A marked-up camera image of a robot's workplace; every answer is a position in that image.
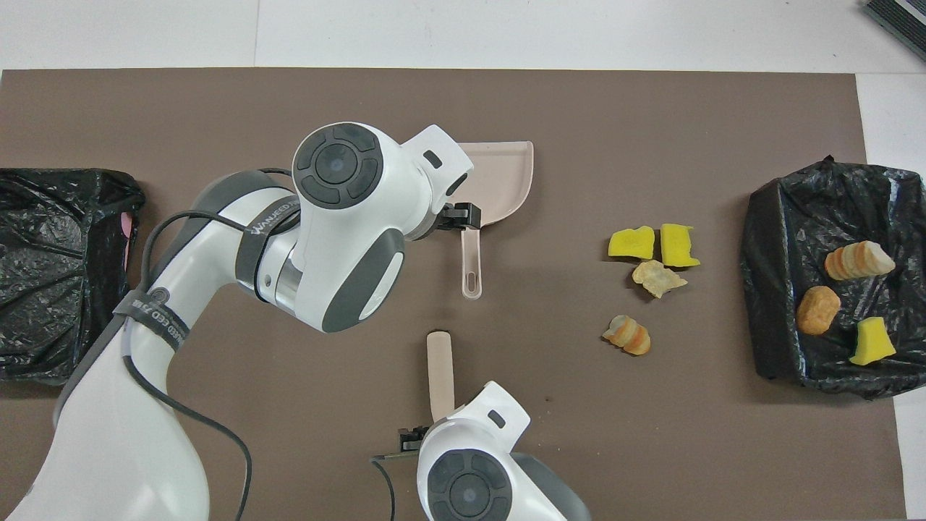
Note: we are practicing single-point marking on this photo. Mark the small yellow sponge wedge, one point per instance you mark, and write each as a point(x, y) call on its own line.
point(872, 344)

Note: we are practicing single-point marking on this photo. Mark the pink bin with black bag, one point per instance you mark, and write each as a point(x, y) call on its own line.
point(58, 275)

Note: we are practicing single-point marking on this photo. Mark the beige brush black bristles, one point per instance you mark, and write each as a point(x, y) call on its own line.
point(440, 369)

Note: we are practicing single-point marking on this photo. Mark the black bag lined bin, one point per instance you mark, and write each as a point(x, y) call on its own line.
point(781, 289)

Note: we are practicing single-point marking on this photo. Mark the beige plastic dustpan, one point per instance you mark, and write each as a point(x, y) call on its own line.
point(499, 181)

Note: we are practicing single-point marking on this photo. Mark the yellow sponge piece rectangular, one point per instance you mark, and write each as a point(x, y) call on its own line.
point(677, 244)

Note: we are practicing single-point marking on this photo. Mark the brown oval bread roll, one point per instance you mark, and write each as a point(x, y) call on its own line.
point(817, 311)

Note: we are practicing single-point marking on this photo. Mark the yellow sponge piece wavy edge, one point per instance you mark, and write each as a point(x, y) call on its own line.
point(631, 244)

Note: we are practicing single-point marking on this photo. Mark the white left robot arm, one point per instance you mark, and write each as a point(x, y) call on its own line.
point(347, 239)

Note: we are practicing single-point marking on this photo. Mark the brown table mat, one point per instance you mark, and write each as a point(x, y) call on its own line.
point(506, 123)

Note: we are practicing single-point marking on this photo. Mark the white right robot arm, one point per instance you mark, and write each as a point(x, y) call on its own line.
point(470, 492)

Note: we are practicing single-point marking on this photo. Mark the small striped croissant piece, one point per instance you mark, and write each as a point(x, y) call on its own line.
point(628, 335)

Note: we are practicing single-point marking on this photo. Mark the large striped bread piece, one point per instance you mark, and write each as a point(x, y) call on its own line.
point(857, 262)

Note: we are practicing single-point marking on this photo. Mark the pale pastry piece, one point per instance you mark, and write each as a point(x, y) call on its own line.
point(655, 278)

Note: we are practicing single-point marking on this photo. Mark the dark ribbed grille object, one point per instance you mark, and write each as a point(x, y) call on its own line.
point(904, 18)

